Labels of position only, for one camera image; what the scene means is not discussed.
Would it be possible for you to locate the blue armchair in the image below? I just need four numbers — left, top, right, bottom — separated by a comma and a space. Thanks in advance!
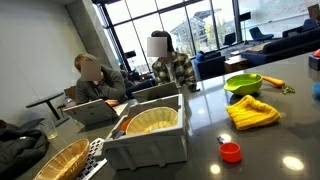
192, 49, 227, 81

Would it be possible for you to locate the dark lounge chair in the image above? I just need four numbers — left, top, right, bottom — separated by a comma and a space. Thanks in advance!
222, 31, 237, 47

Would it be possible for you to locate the blue lounge chair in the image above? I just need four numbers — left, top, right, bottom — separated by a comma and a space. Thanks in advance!
249, 26, 275, 44

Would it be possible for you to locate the orange toy carrot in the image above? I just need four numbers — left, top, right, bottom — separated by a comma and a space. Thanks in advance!
261, 75, 296, 95

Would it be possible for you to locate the wooden coffee table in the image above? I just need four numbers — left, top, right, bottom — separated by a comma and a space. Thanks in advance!
223, 54, 250, 74

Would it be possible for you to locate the pale wicker basket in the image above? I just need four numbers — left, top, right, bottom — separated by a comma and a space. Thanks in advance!
125, 106, 179, 136

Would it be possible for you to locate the small orange plastic cup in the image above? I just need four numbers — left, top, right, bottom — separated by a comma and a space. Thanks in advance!
218, 141, 243, 164

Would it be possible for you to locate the grey laptop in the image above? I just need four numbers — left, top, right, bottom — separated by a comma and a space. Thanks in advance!
131, 81, 181, 104
63, 98, 129, 126

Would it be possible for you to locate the yellow knit hat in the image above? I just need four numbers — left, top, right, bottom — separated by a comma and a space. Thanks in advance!
225, 94, 282, 131

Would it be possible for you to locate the black sign stand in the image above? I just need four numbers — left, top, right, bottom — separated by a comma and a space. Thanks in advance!
123, 49, 138, 73
239, 11, 253, 46

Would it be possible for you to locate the black side table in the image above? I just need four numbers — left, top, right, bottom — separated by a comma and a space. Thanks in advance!
25, 92, 69, 128

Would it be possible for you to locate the black jacket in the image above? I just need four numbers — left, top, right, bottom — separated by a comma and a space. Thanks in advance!
0, 119, 51, 180

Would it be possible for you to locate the black window frame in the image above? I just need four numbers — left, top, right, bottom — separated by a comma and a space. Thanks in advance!
91, 0, 242, 74

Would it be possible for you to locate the long navy sofa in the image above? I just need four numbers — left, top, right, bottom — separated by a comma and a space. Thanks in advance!
240, 28, 320, 68

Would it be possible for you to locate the person in grey sweater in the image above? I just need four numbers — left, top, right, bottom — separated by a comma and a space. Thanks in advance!
73, 53, 128, 108

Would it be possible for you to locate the brown wooden chair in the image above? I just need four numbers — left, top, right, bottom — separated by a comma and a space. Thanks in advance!
56, 85, 78, 118

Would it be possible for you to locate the clear drinking glass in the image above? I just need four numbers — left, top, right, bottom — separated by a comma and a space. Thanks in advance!
35, 119, 60, 141

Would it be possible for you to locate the orange plastic bowl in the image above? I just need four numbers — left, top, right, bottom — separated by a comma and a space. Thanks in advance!
119, 118, 134, 134

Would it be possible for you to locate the orange dome button black base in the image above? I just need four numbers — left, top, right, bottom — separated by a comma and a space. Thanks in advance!
308, 48, 320, 72

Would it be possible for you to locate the green plastic bowl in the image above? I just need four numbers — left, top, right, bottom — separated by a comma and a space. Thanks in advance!
223, 72, 264, 97

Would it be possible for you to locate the clear water bottle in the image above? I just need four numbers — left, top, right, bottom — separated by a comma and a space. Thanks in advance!
63, 95, 77, 108

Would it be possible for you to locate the navy couch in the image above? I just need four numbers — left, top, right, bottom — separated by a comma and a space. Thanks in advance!
282, 18, 320, 38

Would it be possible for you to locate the person in plaid shirt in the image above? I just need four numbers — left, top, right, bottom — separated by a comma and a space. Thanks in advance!
125, 30, 201, 99

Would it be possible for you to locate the brown wicker basket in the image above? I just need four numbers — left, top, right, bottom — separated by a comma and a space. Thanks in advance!
33, 138, 91, 180

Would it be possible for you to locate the small grey clip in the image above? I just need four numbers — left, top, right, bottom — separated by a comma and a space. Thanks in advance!
216, 134, 228, 145

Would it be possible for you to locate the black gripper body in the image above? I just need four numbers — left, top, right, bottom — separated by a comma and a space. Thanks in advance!
307, 3, 320, 20

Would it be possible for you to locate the grey plastic bin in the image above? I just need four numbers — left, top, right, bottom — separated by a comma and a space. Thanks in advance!
101, 93, 189, 172

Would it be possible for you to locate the dark blue tool handle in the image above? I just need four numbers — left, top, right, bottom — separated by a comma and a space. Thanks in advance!
113, 129, 126, 140

